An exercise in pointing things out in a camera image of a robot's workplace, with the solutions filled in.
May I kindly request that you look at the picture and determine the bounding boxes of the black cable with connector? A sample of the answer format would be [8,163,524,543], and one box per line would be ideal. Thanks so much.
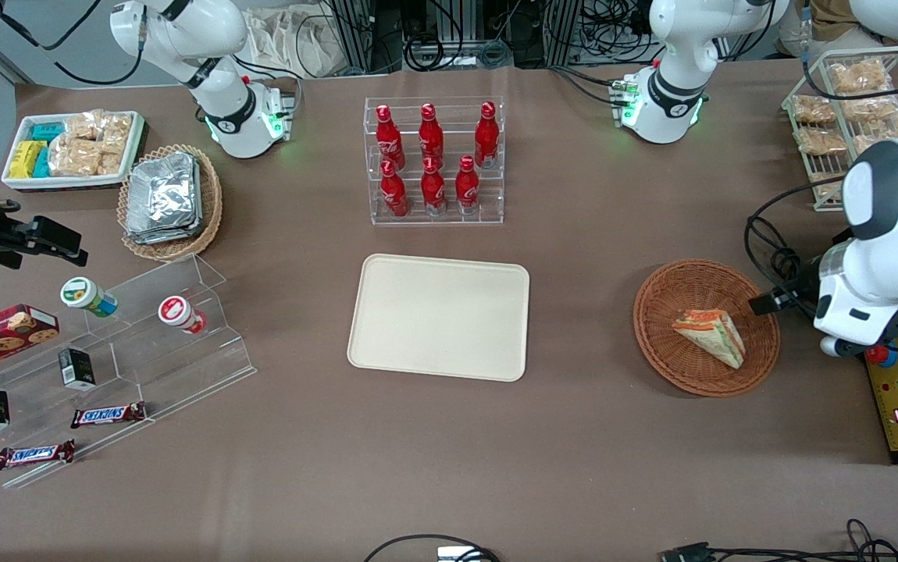
[660,518,898,562]

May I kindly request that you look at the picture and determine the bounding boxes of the silver foil packet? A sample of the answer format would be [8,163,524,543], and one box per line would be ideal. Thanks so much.
[127,152,200,235]
[126,211,205,247]

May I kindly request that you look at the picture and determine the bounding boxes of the red lid drink cup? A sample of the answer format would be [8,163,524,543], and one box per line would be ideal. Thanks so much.
[158,295,208,336]

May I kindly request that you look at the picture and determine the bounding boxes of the black cable over rack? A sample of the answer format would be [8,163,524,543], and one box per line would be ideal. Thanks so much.
[800,35,898,102]

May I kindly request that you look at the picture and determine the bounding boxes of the white plastic bags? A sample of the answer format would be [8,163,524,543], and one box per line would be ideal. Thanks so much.
[241,6,350,79]

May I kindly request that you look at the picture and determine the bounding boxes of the green lid drink cup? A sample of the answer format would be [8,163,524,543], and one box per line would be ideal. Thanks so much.
[60,276,119,318]

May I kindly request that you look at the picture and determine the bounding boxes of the red cola bottle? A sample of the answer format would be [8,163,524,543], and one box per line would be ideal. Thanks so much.
[421,156,448,216]
[455,155,482,216]
[474,101,501,169]
[419,102,446,166]
[380,160,410,219]
[375,104,406,169]

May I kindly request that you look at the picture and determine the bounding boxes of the white rectangular snack tray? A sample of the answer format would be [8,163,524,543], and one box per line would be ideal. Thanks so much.
[2,111,145,193]

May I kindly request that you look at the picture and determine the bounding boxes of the aluminium frame post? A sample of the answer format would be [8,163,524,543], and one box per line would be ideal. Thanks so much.
[543,0,587,68]
[330,0,407,75]

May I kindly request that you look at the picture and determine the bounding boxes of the clear acrylic stepped shelf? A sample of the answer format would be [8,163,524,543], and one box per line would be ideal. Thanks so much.
[0,254,258,489]

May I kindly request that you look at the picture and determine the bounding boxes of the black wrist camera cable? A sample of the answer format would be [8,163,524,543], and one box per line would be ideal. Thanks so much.
[744,176,848,307]

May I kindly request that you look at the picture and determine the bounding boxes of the yellow snack packet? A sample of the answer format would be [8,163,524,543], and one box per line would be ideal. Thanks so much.
[9,140,47,180]

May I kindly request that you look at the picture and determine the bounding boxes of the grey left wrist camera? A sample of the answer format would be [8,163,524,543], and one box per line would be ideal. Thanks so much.
[819,334,873,360]

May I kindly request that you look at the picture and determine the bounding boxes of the oval light wicker basket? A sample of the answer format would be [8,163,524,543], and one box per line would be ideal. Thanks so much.
[117,144,223,262]

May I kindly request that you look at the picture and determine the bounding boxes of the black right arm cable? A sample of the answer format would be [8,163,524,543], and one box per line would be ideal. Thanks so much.
[0,0,147,87]

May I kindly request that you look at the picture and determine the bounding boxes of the black left base cables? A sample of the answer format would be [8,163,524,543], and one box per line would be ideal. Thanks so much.
[549,62,631,107]

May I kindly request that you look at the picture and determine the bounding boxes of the snickers chocolate bar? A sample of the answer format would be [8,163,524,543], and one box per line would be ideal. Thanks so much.
[70,401,148,429]
[0,439,77,471]

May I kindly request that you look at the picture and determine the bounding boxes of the clear acrylic bottle rack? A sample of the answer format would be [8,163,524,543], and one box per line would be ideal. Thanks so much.
[363,96,506,227]

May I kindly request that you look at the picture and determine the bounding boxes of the triangle sandwich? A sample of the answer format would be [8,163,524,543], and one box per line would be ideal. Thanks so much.
[671,309,747,370]

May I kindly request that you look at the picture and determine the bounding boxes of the black background cable bundle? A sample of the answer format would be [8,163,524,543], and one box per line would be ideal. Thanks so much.
[402,0,657,69]

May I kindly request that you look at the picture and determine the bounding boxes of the cream plastic tray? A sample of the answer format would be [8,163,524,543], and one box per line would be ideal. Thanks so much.
[347,254,531,383]

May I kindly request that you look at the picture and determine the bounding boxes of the tan cloth bundle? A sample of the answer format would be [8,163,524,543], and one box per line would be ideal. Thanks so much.
[777,0,861,57]

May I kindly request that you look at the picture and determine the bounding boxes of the black looped table cable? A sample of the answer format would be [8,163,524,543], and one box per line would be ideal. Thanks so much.
[363,534,501,562]

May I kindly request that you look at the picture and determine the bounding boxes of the round brown wicker basket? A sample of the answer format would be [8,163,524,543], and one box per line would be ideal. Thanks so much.
[633,259,781,399]

